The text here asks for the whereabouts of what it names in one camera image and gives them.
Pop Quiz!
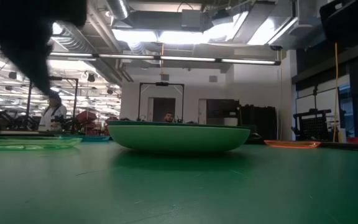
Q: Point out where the clear green plastic plate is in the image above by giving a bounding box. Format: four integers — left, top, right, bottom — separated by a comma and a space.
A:
0, 136, 83, 152

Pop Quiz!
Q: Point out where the red robot cover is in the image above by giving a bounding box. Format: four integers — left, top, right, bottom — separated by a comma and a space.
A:
75, 110, 98, 125

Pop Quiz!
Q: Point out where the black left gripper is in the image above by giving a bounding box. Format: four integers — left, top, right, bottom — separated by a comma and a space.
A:
0, 0, 88, 96

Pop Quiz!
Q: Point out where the light green plastic plate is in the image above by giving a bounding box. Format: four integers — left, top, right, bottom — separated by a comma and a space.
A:
108, 123, 252, 154

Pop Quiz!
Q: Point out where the dark wall panel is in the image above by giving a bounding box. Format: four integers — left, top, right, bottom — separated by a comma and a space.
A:
206, 98, 241, 119

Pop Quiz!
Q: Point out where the grey ceiling duct box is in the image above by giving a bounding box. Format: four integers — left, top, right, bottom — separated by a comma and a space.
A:
181, 8, 205, 32

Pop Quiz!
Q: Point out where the long ceiling light bar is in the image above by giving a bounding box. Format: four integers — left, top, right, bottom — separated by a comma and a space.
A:
48, 51, 282, 67

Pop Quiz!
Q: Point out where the silver round air duct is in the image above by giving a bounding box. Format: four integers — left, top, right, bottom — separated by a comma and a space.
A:
105, 0, 131, 21

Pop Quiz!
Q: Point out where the blue plastic plate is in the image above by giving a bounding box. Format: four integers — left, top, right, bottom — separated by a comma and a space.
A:
58, 134, 111, 143

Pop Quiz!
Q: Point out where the black perforated cart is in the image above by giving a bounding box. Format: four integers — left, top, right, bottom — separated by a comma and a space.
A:
291, 84, 334, 141

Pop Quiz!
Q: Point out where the white whiteboard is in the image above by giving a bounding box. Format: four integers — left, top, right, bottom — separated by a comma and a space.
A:
295, 87, 339, 131

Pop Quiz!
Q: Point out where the clear orange plastic plate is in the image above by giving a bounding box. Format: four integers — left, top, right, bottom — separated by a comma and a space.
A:
263, 139, 322, 149

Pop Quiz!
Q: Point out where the dark doorway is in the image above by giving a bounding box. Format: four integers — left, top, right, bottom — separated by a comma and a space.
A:
152, 97, 177, 123

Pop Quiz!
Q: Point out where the black gantry frame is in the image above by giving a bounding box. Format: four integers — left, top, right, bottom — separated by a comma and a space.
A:
25, 76, 80, 134
137, 82, 185, 123

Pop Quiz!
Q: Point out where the black cabinet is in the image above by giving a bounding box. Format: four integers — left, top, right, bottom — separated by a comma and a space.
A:
239, 105, 278, 141

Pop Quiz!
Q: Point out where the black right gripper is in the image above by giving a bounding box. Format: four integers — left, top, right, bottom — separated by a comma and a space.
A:
319, 0, 358, 45

